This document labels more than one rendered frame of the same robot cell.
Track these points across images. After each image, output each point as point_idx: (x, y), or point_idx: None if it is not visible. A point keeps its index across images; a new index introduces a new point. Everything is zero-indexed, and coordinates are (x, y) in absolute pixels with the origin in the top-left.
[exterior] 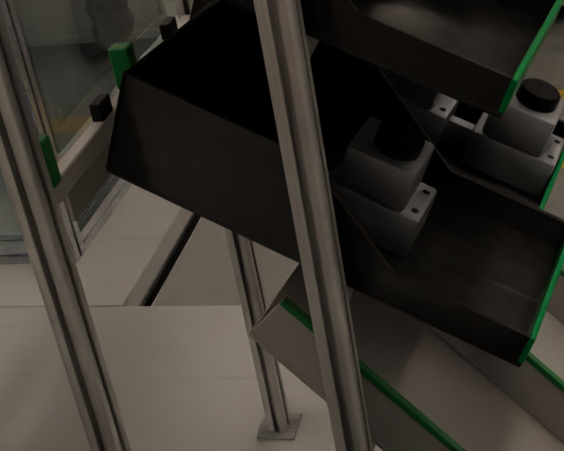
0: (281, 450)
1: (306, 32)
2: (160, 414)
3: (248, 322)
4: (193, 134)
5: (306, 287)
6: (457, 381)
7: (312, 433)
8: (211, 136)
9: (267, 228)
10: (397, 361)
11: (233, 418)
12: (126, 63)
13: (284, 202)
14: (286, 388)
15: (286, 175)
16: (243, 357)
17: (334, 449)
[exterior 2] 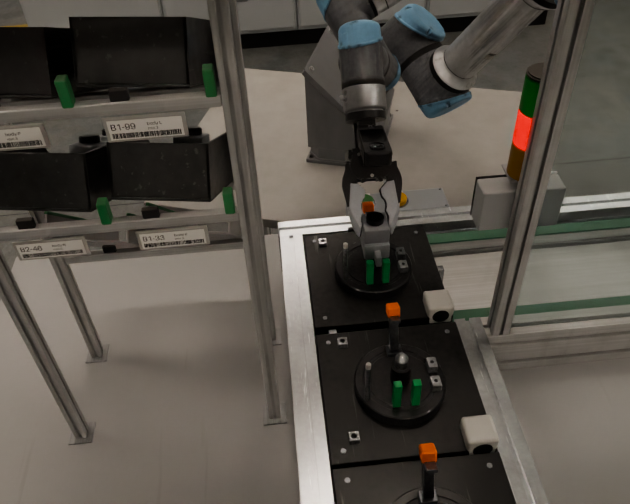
0: (104, 426)
1: None
2: None
3: (63, 387)
4: (218, 152)
5: (255, 171)
6: None
7: (91, 414)
8: (220, 148)
9: (229, 174)
10: None
11: (69, 463)
12: (109, 206)
13: (229, 157)
14: (43, 441)
15: (250, 128)
16: None
17: (107, 400)
